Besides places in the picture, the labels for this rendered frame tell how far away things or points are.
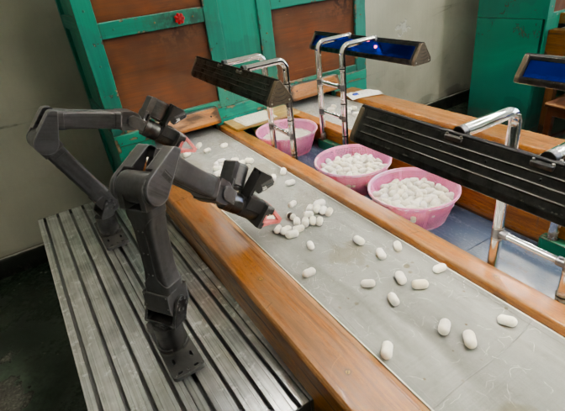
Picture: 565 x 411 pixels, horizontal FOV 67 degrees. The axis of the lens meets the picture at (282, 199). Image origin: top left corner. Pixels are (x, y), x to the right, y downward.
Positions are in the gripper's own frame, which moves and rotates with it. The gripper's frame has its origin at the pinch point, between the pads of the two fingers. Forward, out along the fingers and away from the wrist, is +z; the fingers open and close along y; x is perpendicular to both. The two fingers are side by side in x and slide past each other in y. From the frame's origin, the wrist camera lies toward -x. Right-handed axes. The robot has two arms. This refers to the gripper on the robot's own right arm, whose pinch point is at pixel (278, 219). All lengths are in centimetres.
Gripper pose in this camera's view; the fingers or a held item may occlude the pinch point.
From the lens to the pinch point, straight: 120.6
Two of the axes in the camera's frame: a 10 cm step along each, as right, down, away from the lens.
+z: 7.2, 3.1, 6.2
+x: -4.7, 8.8, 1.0
